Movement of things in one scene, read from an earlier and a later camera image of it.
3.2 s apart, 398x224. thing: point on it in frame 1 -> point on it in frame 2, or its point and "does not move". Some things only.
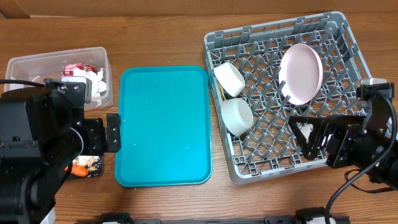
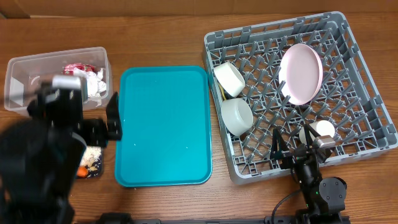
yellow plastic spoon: (221, 88) does not move
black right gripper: (340, 130) -> (291, 156)
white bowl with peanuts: (230, 78) does not move
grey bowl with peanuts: (237, 115) does not move
